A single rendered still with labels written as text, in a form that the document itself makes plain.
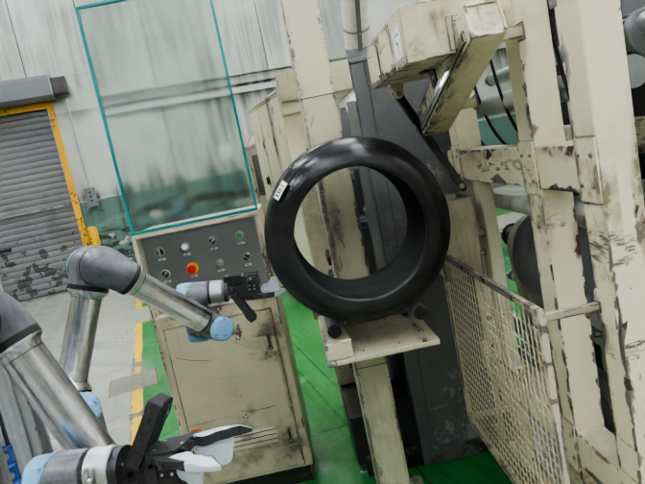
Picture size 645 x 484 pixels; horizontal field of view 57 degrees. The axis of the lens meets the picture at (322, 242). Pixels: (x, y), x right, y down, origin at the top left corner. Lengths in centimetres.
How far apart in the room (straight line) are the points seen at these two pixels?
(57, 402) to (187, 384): 163
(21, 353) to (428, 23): 121
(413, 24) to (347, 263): 96
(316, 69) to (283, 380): 135
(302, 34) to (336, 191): 57
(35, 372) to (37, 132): 994
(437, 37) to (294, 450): 192
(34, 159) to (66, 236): 136
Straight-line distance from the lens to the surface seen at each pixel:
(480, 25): 159
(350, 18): 275
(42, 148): 1101
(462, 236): 224
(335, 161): 183
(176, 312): 182
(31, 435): 149
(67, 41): 1121
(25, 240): 1107
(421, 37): 165
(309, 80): 222
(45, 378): 118
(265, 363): 271
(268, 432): 283
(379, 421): 245
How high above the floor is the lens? 147
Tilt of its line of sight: 9 degrees down
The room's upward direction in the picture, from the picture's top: 12 degrees counter-clockwise
